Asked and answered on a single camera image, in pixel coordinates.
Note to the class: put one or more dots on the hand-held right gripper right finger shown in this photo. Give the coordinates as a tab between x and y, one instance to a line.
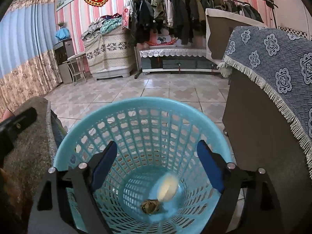
209	165

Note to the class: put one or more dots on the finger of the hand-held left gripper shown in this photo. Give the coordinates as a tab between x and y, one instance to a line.
17	126

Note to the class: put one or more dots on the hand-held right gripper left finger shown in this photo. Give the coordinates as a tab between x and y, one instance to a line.
103	168

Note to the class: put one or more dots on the white paper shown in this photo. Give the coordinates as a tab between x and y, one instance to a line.
167	186

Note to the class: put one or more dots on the turquoise plastic mesh basket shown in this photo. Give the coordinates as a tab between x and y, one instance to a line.
146	126

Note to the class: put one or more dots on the brown paper ball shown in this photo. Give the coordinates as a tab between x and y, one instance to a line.
150	207

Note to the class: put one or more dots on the person's left hand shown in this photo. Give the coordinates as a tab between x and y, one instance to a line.
7	114

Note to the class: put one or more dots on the brown fuzzy carpet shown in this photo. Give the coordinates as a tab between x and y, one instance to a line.
29	156

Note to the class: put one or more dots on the grey water dispenser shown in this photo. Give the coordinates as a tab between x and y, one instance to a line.
63	58

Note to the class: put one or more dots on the blue and floral curtain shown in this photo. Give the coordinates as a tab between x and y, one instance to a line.
24	41

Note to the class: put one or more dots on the small metal side table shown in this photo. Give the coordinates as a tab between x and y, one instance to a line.
76	64

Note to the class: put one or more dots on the blue wrapped potted plant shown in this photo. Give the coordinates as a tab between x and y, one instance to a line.
62	33

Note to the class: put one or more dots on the low glass cabinet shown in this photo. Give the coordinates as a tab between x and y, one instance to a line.
175	64

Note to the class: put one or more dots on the metal clothes rack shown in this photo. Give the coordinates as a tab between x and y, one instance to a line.
136	61

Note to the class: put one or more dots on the cream patterned cover cloth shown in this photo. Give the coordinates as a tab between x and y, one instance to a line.
109	51

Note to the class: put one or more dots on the white lace cloth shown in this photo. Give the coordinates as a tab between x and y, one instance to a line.
170	52

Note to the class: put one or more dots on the blue patterned fringed cloth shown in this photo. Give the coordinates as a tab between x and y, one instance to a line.
273	61

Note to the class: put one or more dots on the pile of folded clothes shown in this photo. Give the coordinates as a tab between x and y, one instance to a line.
102	25

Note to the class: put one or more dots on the white printed box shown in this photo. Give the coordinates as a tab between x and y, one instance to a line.
163	40

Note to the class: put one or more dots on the pink hanging bag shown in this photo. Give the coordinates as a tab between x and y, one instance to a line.
125	17

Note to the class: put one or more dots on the row of hanging clothes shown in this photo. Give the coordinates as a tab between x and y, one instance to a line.
182	14

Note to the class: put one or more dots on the black coat stand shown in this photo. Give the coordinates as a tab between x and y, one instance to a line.
269	2

